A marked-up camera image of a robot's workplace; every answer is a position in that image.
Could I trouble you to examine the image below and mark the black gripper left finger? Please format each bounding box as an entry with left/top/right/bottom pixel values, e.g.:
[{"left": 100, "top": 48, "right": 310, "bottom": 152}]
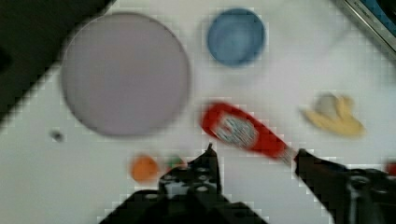
[{"left": 159, "top": 143, "right": 222, "bottom": 200}]

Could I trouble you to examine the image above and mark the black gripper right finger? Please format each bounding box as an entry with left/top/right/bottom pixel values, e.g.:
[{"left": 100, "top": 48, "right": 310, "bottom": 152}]
[{"left": 294, "top": 149, "right": 396, "bottom": 224}]

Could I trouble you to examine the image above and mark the red ketchup bottle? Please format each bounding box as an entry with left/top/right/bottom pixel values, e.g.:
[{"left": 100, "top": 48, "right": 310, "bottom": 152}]
[{"left": 201, "top": 102, "right": 295, "bottom": 164}]

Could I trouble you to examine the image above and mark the strawberry toy near orange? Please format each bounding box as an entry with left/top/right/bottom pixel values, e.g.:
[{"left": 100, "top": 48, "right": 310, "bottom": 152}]
[{"left": 165, "top": 156, "right": 186, "bottom": 171}]

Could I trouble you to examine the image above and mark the strawberry toy near oven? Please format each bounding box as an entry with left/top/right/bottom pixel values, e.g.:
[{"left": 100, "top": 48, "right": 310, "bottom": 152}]
[{"left": 386, "top": 161, "right": 396, "bottom": 176}]

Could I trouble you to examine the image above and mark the orange fruit toy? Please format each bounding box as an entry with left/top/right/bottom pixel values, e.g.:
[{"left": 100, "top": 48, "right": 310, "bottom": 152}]
[{"left": 130, "top": 155, "right": 159, "bottom": 182}]

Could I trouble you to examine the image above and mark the peeled banana toy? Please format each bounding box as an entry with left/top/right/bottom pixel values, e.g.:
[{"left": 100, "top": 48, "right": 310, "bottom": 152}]
[{"left": 303, "top": 93, "right": 365, "bottom": 137}]

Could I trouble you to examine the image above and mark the grey round plate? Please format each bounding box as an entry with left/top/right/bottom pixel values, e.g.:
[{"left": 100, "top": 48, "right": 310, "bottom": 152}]
[{"left": 61, "top": 13, "right": 191, "bottom": 137}]

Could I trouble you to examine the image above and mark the blue bowl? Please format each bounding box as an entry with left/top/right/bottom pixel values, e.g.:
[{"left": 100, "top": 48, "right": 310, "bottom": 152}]
[{"left": 206, "top": 8, "right": 266, "bottom": 67}]

